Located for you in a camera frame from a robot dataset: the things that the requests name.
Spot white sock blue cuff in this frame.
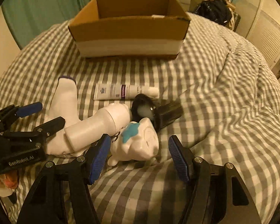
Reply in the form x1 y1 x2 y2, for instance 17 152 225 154
45 76 91 158

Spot white plastic bottle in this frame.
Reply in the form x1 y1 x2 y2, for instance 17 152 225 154
65 103 131 152

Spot white cream tube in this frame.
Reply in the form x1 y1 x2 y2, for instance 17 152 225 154
94 83 160 101

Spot white plush toy blue star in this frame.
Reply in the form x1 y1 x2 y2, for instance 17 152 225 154
108 117 159 166

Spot black cylindrical cup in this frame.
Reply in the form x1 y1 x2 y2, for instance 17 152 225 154
131 94 183 132

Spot left hand orange glove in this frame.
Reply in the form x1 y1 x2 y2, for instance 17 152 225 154
0 170 18 197

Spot grey checkered bedspread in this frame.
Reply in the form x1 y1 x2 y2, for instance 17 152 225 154
0 14 280 223

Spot green curtain left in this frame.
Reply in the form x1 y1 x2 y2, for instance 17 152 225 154
2 0 90 49

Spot cardboard box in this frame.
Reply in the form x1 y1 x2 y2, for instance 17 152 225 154
68 0 191 59

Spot white louvered wardrobe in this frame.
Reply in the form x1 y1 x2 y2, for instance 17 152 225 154
236 0 280 68

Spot black clothes on chair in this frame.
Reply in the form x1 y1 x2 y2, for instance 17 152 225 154
194 0 241 31

